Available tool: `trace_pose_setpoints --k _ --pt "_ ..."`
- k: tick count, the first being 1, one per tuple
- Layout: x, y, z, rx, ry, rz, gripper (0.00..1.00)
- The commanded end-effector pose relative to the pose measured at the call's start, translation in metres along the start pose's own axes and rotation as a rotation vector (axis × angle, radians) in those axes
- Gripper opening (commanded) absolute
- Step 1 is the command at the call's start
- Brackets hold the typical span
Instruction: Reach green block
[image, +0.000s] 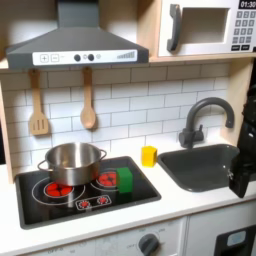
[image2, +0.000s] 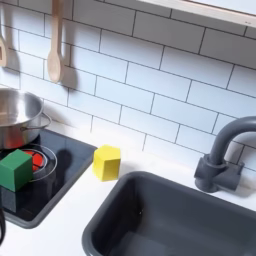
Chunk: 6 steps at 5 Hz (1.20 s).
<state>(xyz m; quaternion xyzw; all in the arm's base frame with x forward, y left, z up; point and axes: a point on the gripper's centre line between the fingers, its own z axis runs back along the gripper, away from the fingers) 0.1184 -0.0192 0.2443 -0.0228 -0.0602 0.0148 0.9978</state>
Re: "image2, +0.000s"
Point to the wooden spatula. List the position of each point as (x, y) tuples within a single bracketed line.
[(2, 50)]

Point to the steel pot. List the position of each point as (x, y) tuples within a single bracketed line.
[(16, 116)]

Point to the grey tap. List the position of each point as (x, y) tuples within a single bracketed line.
[(220, 156)]

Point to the grey sink basin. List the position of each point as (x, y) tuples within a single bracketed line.
[(180, 220)]

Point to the yellow block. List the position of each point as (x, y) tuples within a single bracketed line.
[(106, 163)]

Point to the wooden spoon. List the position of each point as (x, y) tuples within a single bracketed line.
[(55, 63)]

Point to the black stove top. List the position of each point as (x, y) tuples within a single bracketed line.
[(63, 166)]

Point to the green block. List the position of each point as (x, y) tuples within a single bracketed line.
[(15, 170)]

